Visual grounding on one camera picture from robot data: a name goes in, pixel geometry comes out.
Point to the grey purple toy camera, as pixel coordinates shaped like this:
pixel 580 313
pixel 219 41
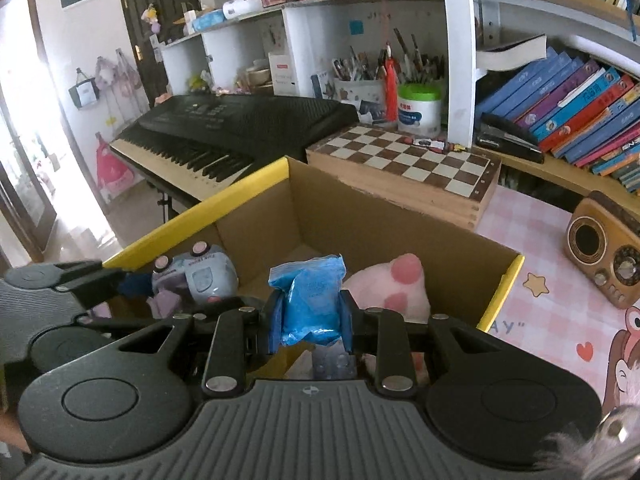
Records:
pixel 205 277

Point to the brown retro radio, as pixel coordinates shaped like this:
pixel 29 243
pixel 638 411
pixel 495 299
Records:
pixel 600 250

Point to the blue packet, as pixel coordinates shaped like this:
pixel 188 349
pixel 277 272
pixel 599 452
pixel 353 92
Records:
pixel 310 300

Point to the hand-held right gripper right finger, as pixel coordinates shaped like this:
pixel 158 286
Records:
pixel 347 322

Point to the stacked beige bowls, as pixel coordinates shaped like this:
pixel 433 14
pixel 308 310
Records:
pixel 259 77

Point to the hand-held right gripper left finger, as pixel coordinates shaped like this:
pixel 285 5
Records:
pixel 274 322

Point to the white wipes pack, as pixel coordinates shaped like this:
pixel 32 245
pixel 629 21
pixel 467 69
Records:
pixel 242 7

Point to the pink plush toy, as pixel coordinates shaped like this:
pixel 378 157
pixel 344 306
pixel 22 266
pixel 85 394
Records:
pixel 395 290

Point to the yellow cardboard box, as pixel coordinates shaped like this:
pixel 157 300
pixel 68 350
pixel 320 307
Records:
pixel 350 210

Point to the pale pink hanging bag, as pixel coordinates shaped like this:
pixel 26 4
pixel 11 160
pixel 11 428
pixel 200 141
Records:
pixel 129 77

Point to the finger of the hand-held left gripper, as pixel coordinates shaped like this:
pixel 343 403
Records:
pixel 130 324
pixel 135 284

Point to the bunch of pens and brushes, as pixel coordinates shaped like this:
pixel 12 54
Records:
pixel 350 67

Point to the black keyboard stand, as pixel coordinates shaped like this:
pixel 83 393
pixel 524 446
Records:
pixel 167 205

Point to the white box red label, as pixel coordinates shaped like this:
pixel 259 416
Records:
pixel 284 75

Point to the fuzzy grey sleeve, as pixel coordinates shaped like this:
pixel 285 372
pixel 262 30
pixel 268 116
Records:
pixel 600 445

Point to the black stapler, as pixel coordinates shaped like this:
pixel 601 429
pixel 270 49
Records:
pixel 505 137

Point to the white printed pen cup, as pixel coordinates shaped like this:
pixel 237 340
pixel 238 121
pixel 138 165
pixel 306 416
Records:
pixel 357 97

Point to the blue tissue pack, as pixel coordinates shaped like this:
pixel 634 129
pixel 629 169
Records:
pixel 208 21

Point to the black electronic keyboard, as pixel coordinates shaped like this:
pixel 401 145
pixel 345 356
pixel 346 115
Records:
pixel 250 120

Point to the small toy car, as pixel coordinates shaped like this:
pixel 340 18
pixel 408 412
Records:
pixel 437 144

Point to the red tassel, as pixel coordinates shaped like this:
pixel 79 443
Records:
pixel 391 90

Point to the white bookshelf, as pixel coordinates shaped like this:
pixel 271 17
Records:
pixel 457 60

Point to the white jar green lid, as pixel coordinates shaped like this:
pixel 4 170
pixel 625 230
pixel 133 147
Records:
pixel 420 112

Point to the white plush bag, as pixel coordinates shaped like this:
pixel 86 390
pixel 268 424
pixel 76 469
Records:
pixel 106 75

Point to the dark tote bag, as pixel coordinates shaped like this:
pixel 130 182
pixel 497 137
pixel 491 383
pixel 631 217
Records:
pixel 84 92

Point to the wooden chessboard box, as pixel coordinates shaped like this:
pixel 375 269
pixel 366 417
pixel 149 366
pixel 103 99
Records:
pixel 400 160

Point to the row of leaning colourful books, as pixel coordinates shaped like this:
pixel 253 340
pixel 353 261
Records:
pixel 575 105

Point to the pink backpack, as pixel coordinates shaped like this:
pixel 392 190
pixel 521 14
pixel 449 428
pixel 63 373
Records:
pixel 112 172

